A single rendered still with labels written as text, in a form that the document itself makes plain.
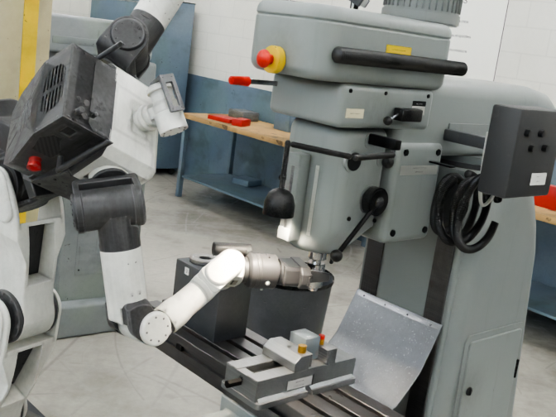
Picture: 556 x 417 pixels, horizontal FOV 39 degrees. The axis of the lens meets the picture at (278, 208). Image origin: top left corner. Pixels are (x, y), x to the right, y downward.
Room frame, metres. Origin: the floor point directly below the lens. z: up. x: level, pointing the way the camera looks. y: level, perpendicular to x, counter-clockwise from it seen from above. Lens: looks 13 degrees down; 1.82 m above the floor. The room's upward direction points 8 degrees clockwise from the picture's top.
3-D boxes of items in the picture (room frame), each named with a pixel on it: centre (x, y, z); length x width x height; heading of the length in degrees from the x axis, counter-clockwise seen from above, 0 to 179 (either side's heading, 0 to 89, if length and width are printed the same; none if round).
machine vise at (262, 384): (1.91, -0.09, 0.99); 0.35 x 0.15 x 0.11; 133
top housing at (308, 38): (1.94, -0.13, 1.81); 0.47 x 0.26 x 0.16; 133
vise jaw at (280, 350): (1.89, -0.07, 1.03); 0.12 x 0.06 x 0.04; 43
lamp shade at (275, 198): (1.77, 0.00, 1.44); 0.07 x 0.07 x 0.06
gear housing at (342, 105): (1.95, -0.15, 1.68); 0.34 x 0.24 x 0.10; 133
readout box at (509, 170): (1.89, -0.56, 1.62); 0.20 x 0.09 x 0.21; 133
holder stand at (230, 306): (2.23, 0.16, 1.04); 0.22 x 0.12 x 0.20; 43
